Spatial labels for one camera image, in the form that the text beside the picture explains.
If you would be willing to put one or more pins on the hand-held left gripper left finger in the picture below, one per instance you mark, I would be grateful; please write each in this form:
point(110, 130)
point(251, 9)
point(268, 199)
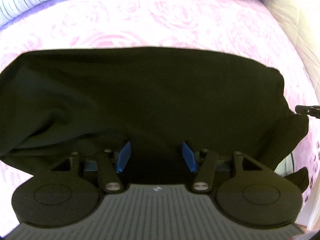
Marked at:
point(123, 156)

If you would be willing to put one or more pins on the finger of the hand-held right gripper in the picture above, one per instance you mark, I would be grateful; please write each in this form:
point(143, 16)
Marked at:
point(308, 110)

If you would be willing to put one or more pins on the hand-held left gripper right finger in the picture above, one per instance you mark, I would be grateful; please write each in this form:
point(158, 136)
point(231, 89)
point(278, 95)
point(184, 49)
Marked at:
point(189, 156)

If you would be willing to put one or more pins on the purple floral cloth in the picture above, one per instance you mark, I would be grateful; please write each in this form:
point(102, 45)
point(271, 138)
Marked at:
point(315, 165)

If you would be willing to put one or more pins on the black pants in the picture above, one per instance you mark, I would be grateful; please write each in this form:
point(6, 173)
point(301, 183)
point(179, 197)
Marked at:
point(150, 92)

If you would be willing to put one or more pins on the pink rose-pattern bedsheet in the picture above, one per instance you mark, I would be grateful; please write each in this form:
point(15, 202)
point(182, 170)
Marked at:
point(150, 17)

